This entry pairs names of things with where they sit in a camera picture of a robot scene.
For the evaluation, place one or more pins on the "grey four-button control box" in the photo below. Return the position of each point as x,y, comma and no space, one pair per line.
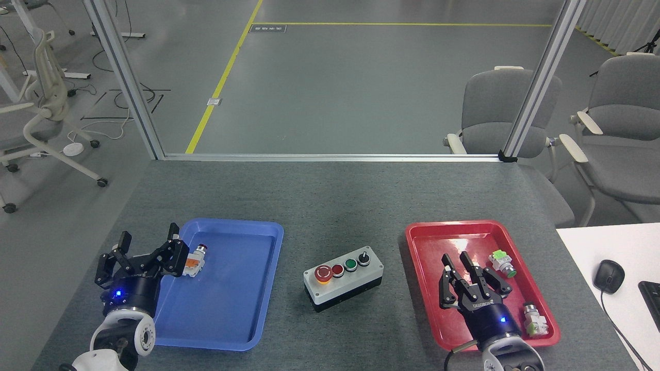
340,288

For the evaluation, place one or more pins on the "red plastic tray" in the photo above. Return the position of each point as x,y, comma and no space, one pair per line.
428,278

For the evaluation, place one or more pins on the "green push button switch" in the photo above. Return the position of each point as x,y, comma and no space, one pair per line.
501,262

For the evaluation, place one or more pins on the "grey floor label sign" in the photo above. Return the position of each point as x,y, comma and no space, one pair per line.
267,29

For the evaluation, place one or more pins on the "round white floor socket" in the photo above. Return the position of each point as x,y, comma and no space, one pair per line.
73,149

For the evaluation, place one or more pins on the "black computer mouse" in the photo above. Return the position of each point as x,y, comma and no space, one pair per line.
609,275

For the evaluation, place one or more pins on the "red push button orange block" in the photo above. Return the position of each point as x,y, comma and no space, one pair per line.
196,262

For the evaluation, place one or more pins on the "silver aluminium post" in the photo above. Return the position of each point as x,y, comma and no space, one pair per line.
544,77
124,77

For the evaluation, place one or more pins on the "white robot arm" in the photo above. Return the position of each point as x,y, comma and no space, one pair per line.
510,355
139,335

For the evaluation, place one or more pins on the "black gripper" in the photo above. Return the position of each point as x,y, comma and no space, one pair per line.
131,291
490,319

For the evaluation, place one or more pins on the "black keyboard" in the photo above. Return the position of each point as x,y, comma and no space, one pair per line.
652,301

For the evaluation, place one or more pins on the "silver aluminium rail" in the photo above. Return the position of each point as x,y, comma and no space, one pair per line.
330,156

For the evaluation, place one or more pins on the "blue plastic tray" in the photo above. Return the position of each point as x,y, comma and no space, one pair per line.
221,299

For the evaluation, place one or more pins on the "silver floor outlet plate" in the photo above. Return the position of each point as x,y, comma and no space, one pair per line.
214,101

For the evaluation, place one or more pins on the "white partition panels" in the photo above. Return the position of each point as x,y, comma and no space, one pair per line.
619,20

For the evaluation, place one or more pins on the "black corner bracket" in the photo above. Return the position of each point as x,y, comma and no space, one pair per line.
508,156

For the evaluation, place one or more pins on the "grey armchair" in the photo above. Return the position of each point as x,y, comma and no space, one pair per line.
490,108
626,154

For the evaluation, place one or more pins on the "white desk frame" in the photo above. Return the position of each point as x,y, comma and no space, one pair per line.
56,74

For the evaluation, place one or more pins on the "silver switch with green block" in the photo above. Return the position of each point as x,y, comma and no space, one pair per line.
535,320

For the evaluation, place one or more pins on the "black tripod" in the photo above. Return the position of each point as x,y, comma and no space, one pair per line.
650,47

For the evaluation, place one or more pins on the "white frame office chair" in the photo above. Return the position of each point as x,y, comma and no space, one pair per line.
26,134

